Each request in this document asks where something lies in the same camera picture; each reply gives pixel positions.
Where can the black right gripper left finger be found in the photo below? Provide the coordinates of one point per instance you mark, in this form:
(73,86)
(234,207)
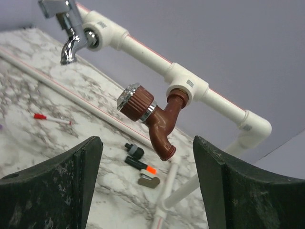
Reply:
(54,194)

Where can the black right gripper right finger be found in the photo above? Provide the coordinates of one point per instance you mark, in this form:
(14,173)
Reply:
(238,195)

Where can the brown water faucet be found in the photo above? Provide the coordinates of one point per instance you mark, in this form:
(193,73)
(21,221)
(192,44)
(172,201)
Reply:
(138,104)

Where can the grey silver water faucet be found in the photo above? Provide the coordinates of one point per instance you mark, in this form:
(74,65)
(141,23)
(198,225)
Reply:
(69,18)

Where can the red white marker pen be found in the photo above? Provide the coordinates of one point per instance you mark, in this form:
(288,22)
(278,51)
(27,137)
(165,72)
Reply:
(51,119)

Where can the black orange highlighter marker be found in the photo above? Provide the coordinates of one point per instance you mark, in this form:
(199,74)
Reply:
(139,165)

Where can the beige mini stapler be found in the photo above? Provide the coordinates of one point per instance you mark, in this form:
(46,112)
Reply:
(149,182)

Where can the dark grey hose nozzle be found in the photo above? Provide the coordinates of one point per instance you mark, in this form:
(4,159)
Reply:
(134,151)

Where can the white pvc pipe frame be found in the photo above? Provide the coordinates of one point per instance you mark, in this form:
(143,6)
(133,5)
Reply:
(253,128)

